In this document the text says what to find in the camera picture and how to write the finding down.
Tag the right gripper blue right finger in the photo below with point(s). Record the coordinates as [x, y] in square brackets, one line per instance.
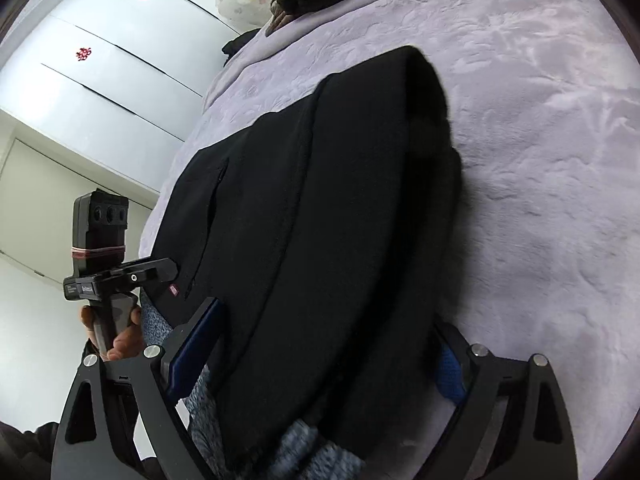
[454, 364]

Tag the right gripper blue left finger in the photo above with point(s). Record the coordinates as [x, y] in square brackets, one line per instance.
[187, 350]

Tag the black pants with patterned side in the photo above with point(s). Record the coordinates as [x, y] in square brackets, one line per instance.
[321, 229]

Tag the white wardrobe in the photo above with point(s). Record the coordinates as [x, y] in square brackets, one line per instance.
[120, 82]

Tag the black garment beside bed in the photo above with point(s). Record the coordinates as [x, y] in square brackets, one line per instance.
[232, 47]

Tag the white floral plastic bag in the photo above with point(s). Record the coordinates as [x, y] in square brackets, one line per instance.
[248, 12]

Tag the brown knitted garment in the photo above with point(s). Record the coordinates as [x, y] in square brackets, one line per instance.
[279, 20]

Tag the lilac plush bed blanket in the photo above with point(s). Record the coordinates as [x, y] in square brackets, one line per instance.
[544, 109]

